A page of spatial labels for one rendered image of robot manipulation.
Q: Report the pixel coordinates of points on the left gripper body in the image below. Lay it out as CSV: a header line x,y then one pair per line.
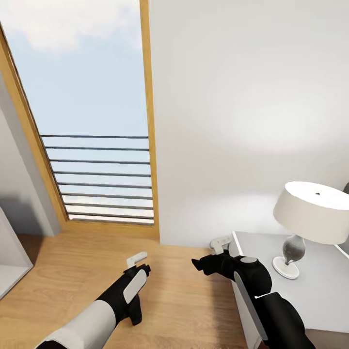
x,y
144,268

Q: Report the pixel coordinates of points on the desk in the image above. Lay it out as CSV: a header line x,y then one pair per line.
x,y
14,261

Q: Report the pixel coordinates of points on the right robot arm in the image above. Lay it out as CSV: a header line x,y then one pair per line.
x,y
277,321

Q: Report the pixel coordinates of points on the fixed window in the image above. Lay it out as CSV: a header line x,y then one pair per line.
x,y
79,75

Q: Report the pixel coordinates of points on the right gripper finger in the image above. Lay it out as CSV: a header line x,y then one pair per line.
x,y
197,264

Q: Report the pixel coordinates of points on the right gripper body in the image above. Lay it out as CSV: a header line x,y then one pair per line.
x,y
213,263

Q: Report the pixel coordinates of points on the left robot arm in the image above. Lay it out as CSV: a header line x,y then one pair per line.
x,y
92,328

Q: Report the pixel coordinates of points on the digital camera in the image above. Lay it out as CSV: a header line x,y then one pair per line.
x,y
134,311

